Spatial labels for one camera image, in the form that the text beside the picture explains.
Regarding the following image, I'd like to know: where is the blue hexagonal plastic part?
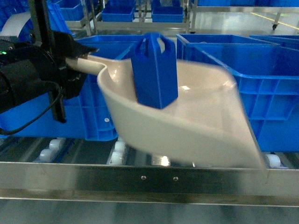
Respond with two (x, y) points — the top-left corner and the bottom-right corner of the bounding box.
(130, 33), (178, 109)

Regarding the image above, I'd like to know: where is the rear left blue crate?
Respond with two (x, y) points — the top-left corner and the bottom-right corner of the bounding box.
(76, 35), (143, 60)

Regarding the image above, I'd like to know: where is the rear right blue crate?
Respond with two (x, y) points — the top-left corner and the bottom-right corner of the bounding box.
(176, 34), (278, 59)

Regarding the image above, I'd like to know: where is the white roller track left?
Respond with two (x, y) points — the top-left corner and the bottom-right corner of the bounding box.
(107, 137), (127, 165)

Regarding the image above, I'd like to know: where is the front left blue crate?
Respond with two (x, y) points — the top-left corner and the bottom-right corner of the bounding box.
(0, 42), (137, 142)

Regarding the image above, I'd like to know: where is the black vertical camera mast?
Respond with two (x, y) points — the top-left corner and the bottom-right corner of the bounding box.
(28, 0), (57, 56)

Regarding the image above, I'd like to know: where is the steel flow rack shelf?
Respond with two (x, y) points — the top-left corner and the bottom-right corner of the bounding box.
(0, 137), (299, 207)

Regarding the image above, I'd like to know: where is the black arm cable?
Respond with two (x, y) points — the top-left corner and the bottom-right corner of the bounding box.
(0, 80), (64, 136)

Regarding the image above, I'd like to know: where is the tilted blue crate far left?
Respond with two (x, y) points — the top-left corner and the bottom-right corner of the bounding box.
(0, 0), (75, 42)

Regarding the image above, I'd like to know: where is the blue bin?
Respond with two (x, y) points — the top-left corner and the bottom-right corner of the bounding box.
(151, 0), (184, 23)
(101, 0), (136, 22)

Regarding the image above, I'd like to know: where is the white roller track right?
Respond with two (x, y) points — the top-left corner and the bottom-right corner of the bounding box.
(265, 154), (281, 168)

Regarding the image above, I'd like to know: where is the white roller track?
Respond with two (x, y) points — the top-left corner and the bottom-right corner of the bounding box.
(265, 154), (281, 168)
(107, 137), (127, 165)

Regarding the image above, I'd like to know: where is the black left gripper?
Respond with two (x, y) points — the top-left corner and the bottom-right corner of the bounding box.
(44, 31), (99, 123)

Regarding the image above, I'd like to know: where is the beige plastic dustpan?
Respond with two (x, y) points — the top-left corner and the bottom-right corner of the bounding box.
(66, 56), (268, 174)

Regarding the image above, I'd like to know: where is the far blue bin left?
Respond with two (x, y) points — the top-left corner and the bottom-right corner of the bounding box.
(101, 0), (136, 22)

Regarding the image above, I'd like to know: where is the front right blue crate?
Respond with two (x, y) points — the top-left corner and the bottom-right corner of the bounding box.
(190, 44), (299, 152)

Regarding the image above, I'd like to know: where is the far blue bin right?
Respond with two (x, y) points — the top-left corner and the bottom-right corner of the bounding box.
(151, 0), (184, 23)

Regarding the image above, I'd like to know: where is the white curved strip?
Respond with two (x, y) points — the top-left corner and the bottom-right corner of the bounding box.
(0, 12), (31, 37)

